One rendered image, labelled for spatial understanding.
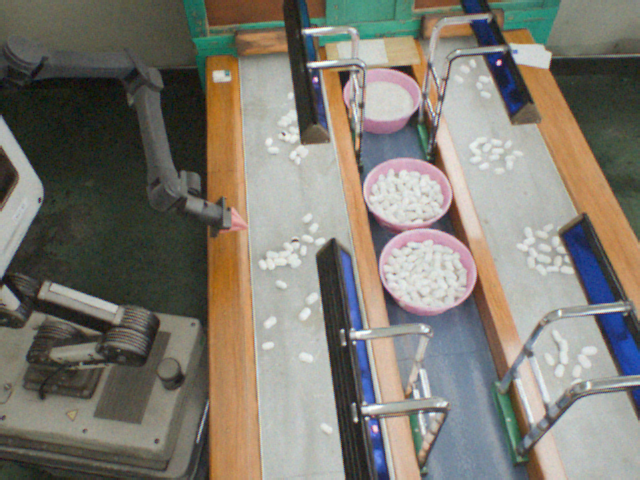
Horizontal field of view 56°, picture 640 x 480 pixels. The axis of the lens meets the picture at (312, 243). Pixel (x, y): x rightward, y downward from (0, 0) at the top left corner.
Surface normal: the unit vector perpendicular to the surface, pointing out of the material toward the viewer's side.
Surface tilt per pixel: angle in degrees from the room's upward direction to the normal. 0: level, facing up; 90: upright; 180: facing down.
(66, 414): 0
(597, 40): 90
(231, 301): 0
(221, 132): 0
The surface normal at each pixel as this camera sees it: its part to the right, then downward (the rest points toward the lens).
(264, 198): -0.02, -0.58
